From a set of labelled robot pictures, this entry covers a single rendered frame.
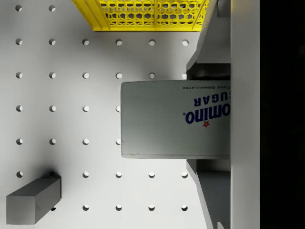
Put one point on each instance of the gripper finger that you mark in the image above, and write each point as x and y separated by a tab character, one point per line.
209	71
214	190

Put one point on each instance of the white and yellow box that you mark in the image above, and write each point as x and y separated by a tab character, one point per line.
162	119

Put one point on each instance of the yellow basket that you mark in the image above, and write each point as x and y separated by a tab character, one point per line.
147	16

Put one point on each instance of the grey cube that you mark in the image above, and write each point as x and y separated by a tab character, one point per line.
28	202

